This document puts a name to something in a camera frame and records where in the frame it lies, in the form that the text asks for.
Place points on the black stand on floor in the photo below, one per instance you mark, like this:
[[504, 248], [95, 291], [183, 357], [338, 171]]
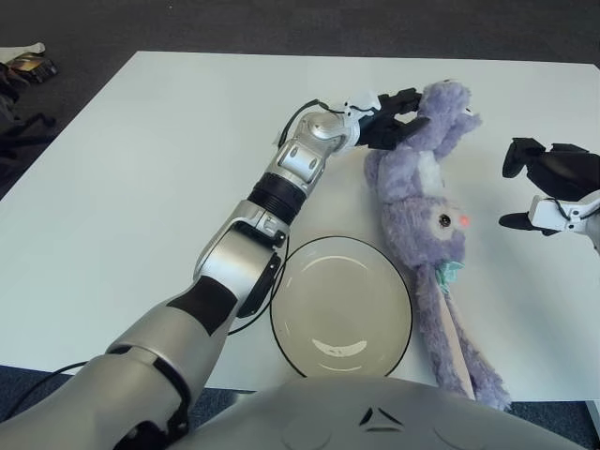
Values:
[[30, 124]]

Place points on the grey robot torso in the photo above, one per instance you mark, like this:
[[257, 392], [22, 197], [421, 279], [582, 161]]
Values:
[[375, 417]]

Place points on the purple plush bunny doll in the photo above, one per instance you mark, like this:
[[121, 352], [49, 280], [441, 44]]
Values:
[[422, 225]]

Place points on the white cloth on floor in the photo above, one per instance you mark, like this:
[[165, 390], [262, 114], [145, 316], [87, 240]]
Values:
[[19, 51]]

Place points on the dark bag on floor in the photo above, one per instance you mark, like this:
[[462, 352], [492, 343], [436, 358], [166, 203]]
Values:
[[7, 91]]

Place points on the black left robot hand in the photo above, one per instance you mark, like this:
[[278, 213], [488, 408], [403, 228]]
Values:
[[379, 129]]

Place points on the white table leg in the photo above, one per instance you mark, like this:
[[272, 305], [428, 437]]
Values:
[[593, 407]]

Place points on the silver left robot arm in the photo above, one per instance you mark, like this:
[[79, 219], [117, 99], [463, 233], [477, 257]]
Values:
[[225, 272]]

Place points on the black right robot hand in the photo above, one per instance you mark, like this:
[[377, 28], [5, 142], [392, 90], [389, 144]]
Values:
[[558, 178]]

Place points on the white plate with black rim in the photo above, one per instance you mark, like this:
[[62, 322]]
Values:
[[342, 309]]

